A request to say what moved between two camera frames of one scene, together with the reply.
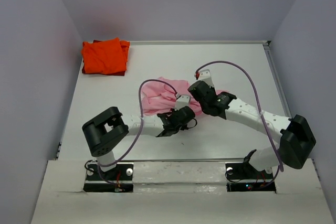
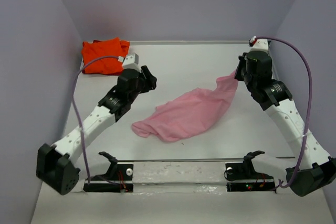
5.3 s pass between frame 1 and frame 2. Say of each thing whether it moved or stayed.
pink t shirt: moved
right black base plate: stayed
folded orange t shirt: stayed
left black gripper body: moved
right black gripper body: moved
